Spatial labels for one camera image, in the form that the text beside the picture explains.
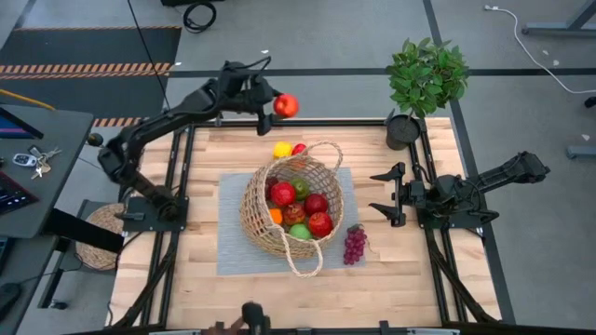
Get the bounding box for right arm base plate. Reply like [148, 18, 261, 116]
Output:
[416, 208, 499, 230]

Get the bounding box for white cable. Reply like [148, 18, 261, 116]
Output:
[483, 4, 596, 95]

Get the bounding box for yellow cable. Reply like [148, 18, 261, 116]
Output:
[0, 87, 57, 112]

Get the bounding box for bunch of keys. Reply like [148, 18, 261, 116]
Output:
[28, 146, 62, 181]

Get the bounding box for round wicker stool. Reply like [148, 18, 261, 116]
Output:
[74, 202, 127, 272]

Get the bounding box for black striped floor mat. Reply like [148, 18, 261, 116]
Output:
[0, 26, 183, 127]

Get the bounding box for black table frame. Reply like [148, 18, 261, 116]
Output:
[111, 104, 513, 335]

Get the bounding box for black desk support beam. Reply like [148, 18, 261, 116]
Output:
[44, 208, 125, 255]

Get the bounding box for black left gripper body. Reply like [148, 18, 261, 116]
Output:
[232, 74, 277, 116]

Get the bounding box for orange red tomato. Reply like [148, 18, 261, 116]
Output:
[272, 92, 301, 119]

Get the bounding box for dark red printed device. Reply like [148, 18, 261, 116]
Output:
[0, 170, 40, 215]

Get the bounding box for blue screen tablet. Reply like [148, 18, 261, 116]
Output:
[0, 106, 46, 141]

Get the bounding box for purple grape bunch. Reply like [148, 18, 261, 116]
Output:
[343, 223, 369, 266]

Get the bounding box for grey furniture foot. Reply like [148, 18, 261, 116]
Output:
[565, 145, 596, 159]

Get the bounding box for grey woven placemat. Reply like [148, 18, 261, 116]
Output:
[216, 167, 367, 276]

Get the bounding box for orange red peach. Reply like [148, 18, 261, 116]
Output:
[282, 202, 307, 227]

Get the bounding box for woven wicker basket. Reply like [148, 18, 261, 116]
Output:
[238, 140, 345, 279]

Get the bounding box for yellow lemon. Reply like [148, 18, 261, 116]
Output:
[272, 141, 294, 160]

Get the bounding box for thin black cable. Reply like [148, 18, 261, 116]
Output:
[127, 0, 175, 120]

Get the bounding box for green apple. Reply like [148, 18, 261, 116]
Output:
[288, 222, 314, 242]

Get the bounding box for grey desk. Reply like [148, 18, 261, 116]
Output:
[0, 104, 97, 241]

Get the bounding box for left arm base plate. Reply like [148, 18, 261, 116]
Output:
[121, 195, 190, 233]

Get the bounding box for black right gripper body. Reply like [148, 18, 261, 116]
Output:
[392, 161, 440, 229]

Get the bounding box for green leafy plant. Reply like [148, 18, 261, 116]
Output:
[386, 36, 470, 118]

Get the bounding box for coiled black cable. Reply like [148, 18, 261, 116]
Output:
[183, 1, 218, 34]

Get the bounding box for grey desk frame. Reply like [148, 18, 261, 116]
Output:
[521, 0, 596, 38]

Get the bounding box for person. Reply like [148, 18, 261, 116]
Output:
[240, 301, 272, 335]

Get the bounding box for black plant pot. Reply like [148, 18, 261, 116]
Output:
[385, 111, 423, 152]

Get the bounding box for green pear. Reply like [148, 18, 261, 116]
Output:
[289, 176, 312, 201]

